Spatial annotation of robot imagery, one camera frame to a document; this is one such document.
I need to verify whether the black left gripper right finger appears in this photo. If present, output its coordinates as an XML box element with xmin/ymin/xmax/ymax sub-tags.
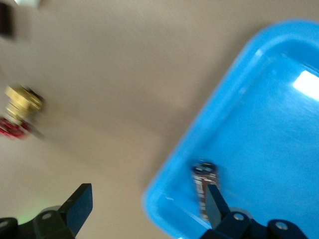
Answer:
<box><xmin>201</xmin><ymin>184</ymin><xmax>309</xmax><ymax>239</ymax></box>

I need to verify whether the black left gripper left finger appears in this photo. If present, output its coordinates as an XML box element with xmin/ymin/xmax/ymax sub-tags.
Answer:
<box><xmin>0</xmin><ymin>183</ymin><xmax>93</xmax><ymax>239</ymax></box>

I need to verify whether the dark electrolytic capacitor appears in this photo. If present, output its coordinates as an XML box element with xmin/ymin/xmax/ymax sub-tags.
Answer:
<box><xmin>191</xmin><ymin>160</ymin><xmax>221</xmax><ymax>222</ymax></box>
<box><xmin>0</xmin><ymin>3</ymin><xmax>15</xmax><ymax>38</ymax></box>

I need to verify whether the blue plastic tray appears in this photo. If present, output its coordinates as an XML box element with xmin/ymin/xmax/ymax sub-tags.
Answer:
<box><xmin>141</xmin><ymin>17</ymin><xmax>319</xmax><ymax>239</ymax></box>

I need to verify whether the brown table mat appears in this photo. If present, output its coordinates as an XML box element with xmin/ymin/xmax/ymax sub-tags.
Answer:
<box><xmin>0</xmin><ymin>0</ymin><xmax>319</xmax><ymax>239</ymax></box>

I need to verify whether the white curved plastic piece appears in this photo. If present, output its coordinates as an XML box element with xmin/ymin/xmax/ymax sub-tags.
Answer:
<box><xmin>13</xmin><ymin>0</ymin><xmax>42</xmax><ymax>8</ymax></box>

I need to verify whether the brass valve red handle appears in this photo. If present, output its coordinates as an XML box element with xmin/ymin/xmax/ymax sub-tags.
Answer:
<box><xmin>0</xmin><ymin>84</ymin><xmax>47</xmax><ymax>140</ymax></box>

